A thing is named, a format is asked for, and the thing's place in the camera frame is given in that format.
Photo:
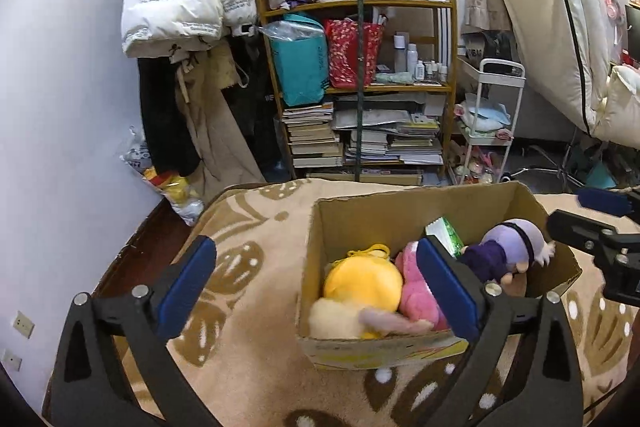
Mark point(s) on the white trolley cart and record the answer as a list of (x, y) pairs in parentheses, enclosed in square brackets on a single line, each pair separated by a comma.
[(482, 97)]

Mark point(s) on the yellow plush toy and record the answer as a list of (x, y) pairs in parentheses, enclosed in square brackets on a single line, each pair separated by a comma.
[(360, 282)]

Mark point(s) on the cream mattress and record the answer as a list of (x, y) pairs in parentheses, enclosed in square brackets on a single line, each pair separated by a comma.
[(540, 7)]

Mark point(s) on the stack of books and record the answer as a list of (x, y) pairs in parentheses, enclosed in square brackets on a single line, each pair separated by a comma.
[(380, 137)]

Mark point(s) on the wooden shelf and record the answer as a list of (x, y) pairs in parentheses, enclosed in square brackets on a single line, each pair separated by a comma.
[(450, 57)]

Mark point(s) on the beige flower pattern blanket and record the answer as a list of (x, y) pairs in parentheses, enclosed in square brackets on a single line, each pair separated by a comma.
[(250, 357)]

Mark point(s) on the black coat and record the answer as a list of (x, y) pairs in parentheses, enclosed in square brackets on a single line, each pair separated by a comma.
[(165, 127)]

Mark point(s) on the white wall socket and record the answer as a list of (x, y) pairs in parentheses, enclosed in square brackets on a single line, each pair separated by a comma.
[(11, 359), (22, 324)]

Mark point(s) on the pale green cloth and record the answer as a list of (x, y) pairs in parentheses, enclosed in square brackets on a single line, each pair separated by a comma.
[(395, 78)]

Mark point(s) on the clear plastic bag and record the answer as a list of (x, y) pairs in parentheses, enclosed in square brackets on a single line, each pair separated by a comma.
[(290, 29)]

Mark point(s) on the pile of small pink toys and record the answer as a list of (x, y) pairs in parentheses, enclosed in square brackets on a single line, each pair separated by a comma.
[(475, 164)]

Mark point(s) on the purple white plush doll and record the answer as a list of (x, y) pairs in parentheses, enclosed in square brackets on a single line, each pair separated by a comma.
[(500, 252)]

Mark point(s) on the row of cosmetic bottles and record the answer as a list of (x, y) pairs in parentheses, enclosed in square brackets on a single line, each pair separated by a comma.
[(415, 62)]

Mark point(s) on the red patterned bag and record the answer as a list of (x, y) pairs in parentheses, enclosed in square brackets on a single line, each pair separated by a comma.
[(350, 52)]

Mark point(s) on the green pole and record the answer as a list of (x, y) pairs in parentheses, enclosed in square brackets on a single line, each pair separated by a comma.
[(359, 107)]

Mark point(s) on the pink bear plush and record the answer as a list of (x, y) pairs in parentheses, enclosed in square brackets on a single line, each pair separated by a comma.
[(415, 292)]

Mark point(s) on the teal bag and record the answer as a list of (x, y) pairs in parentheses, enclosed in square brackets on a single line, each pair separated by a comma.
[(300, 67)]

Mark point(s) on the cream fluffy plush toy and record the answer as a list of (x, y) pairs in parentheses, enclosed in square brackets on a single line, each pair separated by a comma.
[(335, 319)]

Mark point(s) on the printed cardboard box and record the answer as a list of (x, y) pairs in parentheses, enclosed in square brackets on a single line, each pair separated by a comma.
[(350, 227)]

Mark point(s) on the green tissue pack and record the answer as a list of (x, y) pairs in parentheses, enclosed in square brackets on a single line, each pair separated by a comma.
[(450, 234)]

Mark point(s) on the beige coat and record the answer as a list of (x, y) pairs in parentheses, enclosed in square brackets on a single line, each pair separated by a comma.
[(220, 142)]

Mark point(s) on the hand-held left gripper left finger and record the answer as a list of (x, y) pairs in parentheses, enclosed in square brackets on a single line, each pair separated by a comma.
[(187, 287)]

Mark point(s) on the black bag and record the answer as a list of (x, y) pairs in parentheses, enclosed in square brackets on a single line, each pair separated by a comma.
[(492, 47)]

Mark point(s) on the dark hanging garment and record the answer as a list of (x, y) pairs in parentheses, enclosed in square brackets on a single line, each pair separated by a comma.
[(260, 117)]

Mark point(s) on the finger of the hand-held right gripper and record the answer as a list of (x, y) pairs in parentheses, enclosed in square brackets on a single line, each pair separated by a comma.
[(600, 202), (570, 227)]

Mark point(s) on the cream pillow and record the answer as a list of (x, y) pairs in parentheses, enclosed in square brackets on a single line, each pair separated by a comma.
[(625, 107)]

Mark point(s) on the plastic bag of toys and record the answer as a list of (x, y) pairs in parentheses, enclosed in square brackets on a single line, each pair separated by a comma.
[(175, 192)]

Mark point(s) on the metal chair base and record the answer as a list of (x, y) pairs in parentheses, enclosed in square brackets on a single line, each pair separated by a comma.
[(565, 177)]

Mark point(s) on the small pink fan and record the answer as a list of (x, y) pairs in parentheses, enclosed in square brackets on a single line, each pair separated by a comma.
[(612, 7)]

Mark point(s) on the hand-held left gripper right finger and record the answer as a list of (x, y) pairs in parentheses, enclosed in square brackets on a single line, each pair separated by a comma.
[(447, 292)]

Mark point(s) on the blue white soft packets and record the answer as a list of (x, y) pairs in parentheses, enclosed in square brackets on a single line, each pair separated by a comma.
[(482, 114)]

